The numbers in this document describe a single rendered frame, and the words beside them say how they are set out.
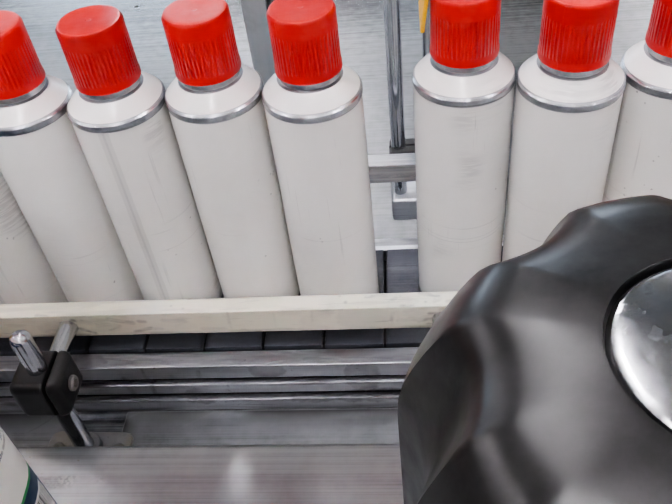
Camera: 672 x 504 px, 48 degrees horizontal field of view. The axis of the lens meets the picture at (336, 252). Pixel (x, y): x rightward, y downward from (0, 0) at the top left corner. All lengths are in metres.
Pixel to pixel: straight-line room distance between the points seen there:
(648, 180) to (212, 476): 0.28
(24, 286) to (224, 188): 0.16
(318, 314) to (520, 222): 0.13
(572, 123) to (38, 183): 0.28
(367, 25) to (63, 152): 0.52
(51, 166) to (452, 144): 0.21
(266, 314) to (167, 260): 0.07
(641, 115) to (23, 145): 0.31
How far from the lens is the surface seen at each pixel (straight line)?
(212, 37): 0.38
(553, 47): 0.38
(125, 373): 0.50
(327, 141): 0.38
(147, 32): 0.96
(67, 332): 0.49
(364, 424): 0.50
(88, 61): 0.39
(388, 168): 0.47
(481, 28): 0.37
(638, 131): 0.41
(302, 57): 0.37
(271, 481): 0.43
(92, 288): 0.49
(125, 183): 0.42
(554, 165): 0.40
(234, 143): 0.40
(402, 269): 0.51
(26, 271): 0.51
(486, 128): 0.39
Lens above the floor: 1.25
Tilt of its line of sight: 44 degrees down
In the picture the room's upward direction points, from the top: 8 degrees counter-clockwise
